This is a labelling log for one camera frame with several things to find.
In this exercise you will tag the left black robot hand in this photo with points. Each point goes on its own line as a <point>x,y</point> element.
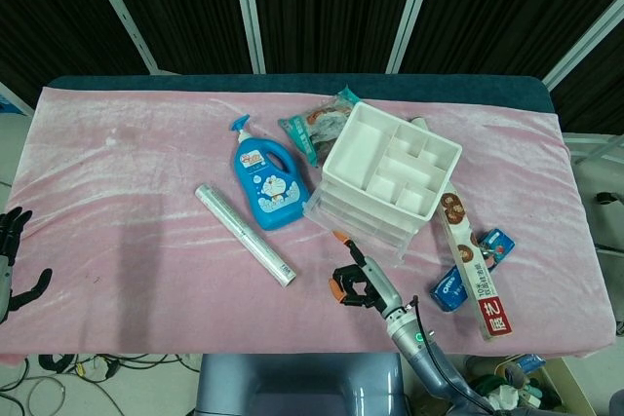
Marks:
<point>10,240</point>

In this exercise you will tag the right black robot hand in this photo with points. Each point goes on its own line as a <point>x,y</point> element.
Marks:
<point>375,284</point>

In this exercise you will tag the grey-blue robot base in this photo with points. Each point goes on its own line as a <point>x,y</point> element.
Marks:
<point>297,387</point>

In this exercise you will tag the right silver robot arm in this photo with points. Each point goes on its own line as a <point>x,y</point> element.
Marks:
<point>419,352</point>

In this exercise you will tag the white compartment organizer tray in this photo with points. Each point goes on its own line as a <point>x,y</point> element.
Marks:
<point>370,138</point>

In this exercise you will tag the blue Oreo cookie packet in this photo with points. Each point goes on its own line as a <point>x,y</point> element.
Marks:
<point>446,291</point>

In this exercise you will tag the long baking paper box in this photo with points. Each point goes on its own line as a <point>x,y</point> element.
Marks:
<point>470,260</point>

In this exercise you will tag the small blue snack packet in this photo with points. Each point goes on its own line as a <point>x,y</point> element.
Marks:
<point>499,243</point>

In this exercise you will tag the silver cling film roll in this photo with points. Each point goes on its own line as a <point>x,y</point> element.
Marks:
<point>244,236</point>

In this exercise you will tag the blue cartoon pump bottle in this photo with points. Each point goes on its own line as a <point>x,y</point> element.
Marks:
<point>270,182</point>

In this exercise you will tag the pink velvet cloth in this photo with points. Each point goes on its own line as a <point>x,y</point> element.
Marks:
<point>146,182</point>

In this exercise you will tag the teal snack packet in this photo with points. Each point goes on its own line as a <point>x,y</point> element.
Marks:
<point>312,131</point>

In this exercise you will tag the white tube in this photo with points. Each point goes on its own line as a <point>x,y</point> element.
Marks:
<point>418,121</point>

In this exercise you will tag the bin with rubbish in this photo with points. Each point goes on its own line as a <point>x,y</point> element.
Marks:
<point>517,382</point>

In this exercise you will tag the white metal rack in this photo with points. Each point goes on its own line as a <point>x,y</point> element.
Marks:
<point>595,145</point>

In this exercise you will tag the white partition post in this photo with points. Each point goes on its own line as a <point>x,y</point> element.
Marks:
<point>122,11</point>
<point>585,41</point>
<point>412,11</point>
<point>248,11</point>

